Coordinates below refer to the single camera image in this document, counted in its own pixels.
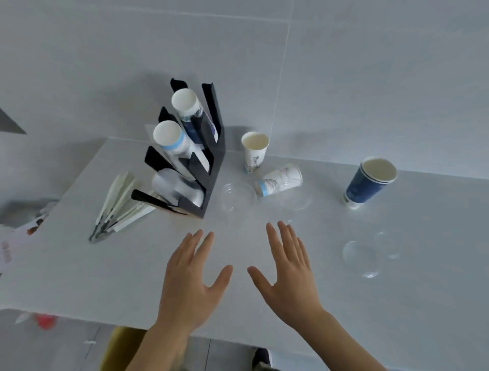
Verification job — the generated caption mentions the grey trash bin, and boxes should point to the grey trash bin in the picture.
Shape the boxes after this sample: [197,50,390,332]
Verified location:
[0,198,60,276]

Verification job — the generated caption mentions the small red object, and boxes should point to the small red object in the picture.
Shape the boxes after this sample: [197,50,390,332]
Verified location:
[32,313,58,331]

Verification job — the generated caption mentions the red and white box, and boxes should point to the red and white box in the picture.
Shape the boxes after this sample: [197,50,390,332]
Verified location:
[0,214,48,274]

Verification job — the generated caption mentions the white sketch-print paper cup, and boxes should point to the white sketch-print paper cup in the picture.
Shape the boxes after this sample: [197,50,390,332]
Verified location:
[255,163,304,198]
[241,131,270,175]

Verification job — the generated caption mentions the clear round plastic lid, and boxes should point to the clear round plastic lid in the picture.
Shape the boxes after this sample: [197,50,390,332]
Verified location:
[372,230,404,260]
[342,240,383,279]

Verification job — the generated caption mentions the person's right hand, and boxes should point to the person's right hand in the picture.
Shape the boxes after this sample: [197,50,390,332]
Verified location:
[247,220,329,331]

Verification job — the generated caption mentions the person's left hand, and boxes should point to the person's left hand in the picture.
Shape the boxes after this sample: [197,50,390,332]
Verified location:
[156,229,234,337]

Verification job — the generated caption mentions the white plastic tongs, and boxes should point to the white plastic tongs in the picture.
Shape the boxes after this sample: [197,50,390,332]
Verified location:
[89,172,138,244]
[97,193,157,236]

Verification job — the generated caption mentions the clear plastic cup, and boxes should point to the clear plastic cup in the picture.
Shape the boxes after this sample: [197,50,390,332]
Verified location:
[220,181,257,214]
[267,185,315,211]

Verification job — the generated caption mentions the stack of blue paper cups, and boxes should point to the stack of blue paper cups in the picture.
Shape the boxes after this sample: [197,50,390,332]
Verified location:
[171,88,219,146]

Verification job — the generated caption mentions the yellow bin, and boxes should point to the yellow bin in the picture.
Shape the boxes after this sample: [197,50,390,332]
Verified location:
[99,325,150,371]

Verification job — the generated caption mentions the black cup holder rack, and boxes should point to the black cup holder rack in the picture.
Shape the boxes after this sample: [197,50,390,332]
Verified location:
[131,77,227,219]

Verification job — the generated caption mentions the stack of white paper cups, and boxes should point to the stack of white paper cups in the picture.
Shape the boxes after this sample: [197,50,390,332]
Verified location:
[152,120,211,180]

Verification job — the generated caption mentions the person's grey trousers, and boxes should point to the person's grey trousers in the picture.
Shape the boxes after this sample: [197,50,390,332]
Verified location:
[252,348,276,371]

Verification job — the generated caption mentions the dark blue paper cup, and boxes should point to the dark blue paper cup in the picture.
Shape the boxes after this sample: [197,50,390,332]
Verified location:
[343,155,398,210]

